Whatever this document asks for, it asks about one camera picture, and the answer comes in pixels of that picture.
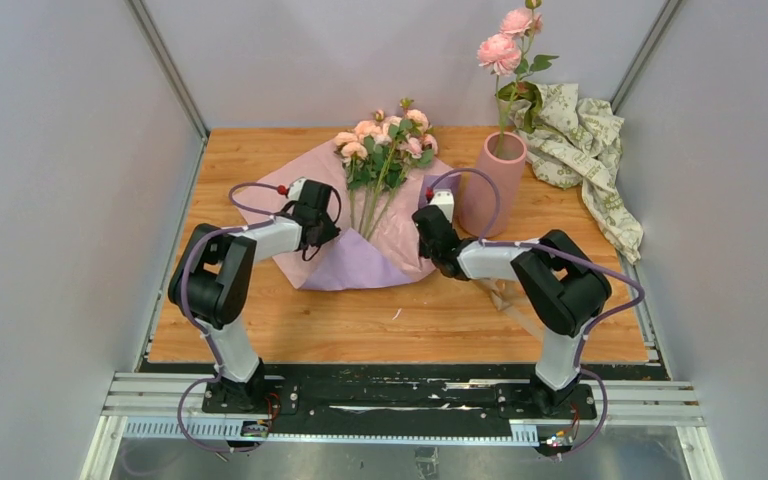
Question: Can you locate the pink wrapping paper sheet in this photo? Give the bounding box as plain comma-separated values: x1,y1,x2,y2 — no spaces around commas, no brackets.
257,141,451,291

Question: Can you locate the purple flower bouquet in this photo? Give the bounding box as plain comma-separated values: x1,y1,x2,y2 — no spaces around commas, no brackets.
333,97,439,240

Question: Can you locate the beige ribbon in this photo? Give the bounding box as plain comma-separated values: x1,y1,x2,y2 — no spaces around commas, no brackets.
475,279,544,342

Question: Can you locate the pink cylindrical vase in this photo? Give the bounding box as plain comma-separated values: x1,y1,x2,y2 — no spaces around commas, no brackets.
458,131,529,240

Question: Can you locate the purple wrapping paper sheet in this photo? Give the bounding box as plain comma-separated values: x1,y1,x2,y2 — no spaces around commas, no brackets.
275,164,450,291

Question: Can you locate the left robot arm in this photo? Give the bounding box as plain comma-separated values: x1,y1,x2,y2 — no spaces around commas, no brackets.
168,178,342,413

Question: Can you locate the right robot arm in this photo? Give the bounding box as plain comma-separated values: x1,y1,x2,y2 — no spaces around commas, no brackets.
412,205,612,418

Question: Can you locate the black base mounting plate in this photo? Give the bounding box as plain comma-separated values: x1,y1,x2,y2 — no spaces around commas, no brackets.
200,363,599,437

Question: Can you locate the crumpled green patterned cloth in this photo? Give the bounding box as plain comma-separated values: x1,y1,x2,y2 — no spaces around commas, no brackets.
509,82,644,264

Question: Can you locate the pink rose stem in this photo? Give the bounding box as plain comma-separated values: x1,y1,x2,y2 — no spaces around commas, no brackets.
476,0,559,157

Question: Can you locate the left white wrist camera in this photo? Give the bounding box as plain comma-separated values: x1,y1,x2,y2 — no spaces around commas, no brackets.
286,177,307,201

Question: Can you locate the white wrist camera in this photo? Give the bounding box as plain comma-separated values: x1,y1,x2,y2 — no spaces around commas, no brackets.
428,189,455,223
286,177,307,201

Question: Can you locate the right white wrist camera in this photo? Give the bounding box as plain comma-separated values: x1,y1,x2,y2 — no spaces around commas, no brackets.
428,189,455,223

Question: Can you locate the aluminium rail frame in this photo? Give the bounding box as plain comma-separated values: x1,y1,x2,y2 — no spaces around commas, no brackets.
81,364,722,479

